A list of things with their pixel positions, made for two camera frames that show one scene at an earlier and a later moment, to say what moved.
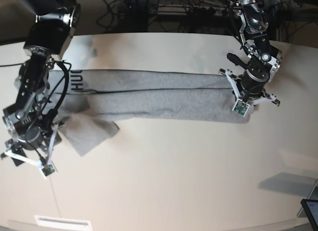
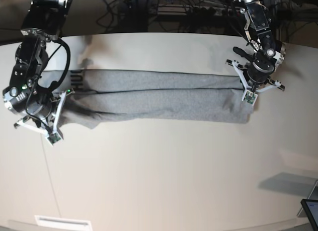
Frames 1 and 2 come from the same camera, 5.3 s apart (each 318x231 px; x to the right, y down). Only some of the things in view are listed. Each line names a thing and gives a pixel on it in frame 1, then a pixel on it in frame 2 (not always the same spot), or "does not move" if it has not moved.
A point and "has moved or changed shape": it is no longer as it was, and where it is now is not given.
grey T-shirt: [95, 100] has moved or changed shape
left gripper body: [40, 137] -> [41, 107]
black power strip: [194, 12] does not move
